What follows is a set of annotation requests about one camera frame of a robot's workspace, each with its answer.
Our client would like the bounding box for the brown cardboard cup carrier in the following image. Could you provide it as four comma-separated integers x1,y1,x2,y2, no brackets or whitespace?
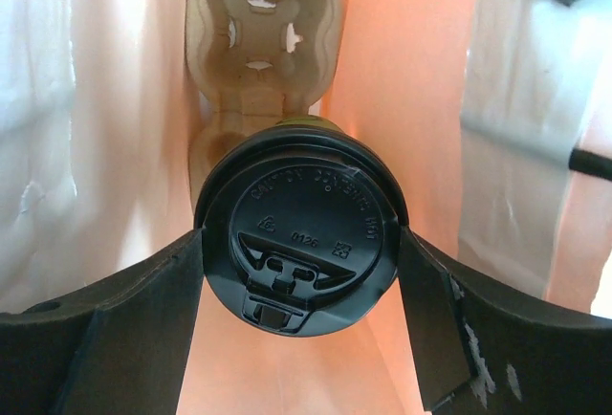
186,0,342,202

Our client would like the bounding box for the orange paper bag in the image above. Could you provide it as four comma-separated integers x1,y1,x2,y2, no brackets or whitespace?
1,0,611,414

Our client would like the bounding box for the black plastic cup lid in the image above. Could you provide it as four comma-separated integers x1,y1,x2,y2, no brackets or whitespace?
194,124,408,338

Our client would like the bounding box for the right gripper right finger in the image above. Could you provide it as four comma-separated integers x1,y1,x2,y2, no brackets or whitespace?
398,228,611,414

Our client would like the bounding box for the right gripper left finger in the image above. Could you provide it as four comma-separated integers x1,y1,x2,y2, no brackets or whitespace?
1,230,204,414

